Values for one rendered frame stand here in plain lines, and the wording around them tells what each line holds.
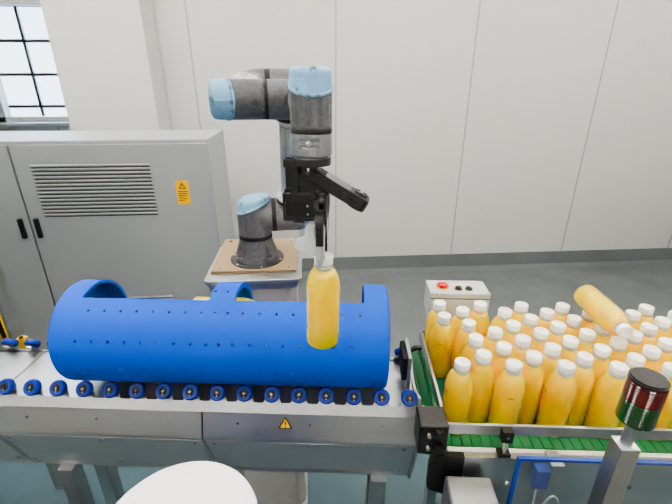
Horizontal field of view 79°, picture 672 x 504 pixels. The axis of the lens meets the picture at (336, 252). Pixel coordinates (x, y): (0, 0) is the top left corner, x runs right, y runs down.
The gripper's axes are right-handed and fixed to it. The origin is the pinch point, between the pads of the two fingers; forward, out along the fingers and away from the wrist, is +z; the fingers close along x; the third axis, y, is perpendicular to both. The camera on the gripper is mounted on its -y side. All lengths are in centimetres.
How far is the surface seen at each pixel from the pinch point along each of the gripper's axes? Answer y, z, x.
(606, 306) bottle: -75, 24, -30
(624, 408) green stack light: -58, 23, 12
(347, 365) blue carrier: -4.8, 32.6, -8.0
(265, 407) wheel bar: 18, 50, -10
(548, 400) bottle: -56, 41, -10
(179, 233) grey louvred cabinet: 107, 52, -150
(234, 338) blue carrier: 23.7, 26.6, -8.0
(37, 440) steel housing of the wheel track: 85, 64, -5
